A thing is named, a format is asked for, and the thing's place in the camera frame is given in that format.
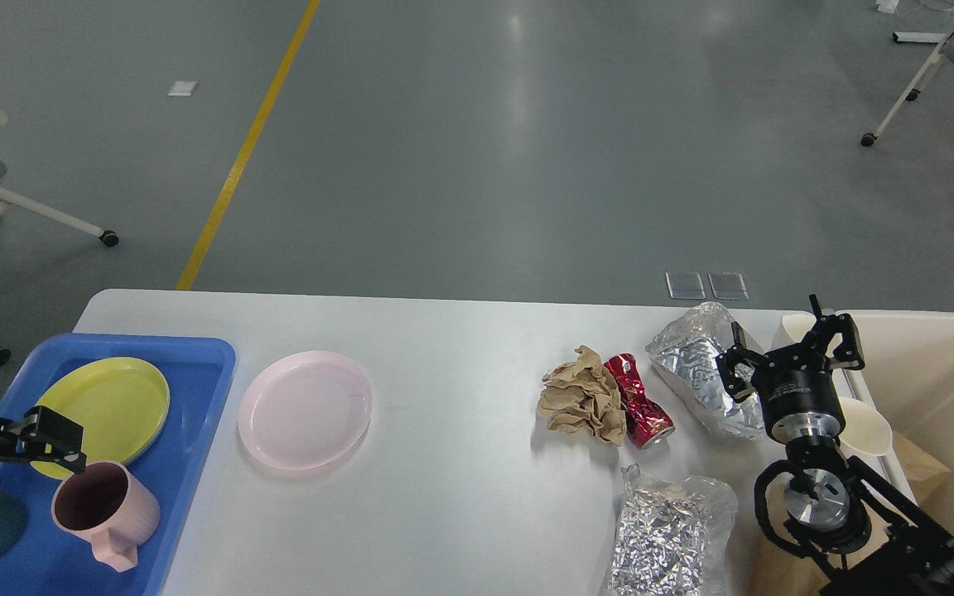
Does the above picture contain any silver foil bag upper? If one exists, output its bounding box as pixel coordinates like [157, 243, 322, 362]
[644, 301, 764, 441]

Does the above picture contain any cream paper cup upper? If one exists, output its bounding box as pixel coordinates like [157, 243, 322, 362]
[771, 313, 817, 350]

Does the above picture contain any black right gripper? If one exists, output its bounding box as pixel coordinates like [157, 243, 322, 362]
[715, 294, 865, 445]

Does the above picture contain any crushed red can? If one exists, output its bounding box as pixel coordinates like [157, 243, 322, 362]
[605, 353, 677, 449]

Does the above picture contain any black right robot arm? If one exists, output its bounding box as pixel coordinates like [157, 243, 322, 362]
[715, 295, 954, 595]

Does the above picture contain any floor socket plate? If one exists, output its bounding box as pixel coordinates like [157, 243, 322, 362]
[665, 272, 706, 300]
[707, 272, 749, 300]

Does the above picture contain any cream paper cup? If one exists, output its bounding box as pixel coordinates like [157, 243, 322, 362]
[838, 397, 893, 458]
[771, 313, 817, 350]

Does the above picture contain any crumpled brown paper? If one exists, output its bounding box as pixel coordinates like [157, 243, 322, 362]
[535, 344, 626, 448]

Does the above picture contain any silver foil bag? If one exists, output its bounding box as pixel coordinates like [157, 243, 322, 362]
[644, 301, 764, 441]
[600, 464, 739, 595]

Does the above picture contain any floor socket plate left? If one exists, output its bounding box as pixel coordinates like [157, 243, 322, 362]
[665, 272, 706, 300]

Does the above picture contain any cream paper cup lower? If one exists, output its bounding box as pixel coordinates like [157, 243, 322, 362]
[838, 397, 893, 458]

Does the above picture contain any pink ribbed mug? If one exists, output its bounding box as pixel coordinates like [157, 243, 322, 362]
[51, 460, 161, 573]

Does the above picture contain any white rolling stand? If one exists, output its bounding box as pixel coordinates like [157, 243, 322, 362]
[861, 0, 954, 203]

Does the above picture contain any beige waste bin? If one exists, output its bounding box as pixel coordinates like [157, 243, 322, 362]
[832, 310, 954, 536]

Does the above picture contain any silver foil bag lower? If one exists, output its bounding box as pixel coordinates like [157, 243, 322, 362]
[600, 464, 739, 595]

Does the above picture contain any pink plate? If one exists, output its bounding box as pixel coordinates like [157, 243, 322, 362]
[238, 350, 373, 473]

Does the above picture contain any blue plastic tray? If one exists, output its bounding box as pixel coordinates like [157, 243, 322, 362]
[0, 334, 235, 595]

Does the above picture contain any floor socket plate right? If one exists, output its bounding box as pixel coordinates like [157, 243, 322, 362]
[707, 272, 749, 300]

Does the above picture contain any yellow plate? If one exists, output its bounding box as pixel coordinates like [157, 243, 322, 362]
[36, 356, 171, 464]

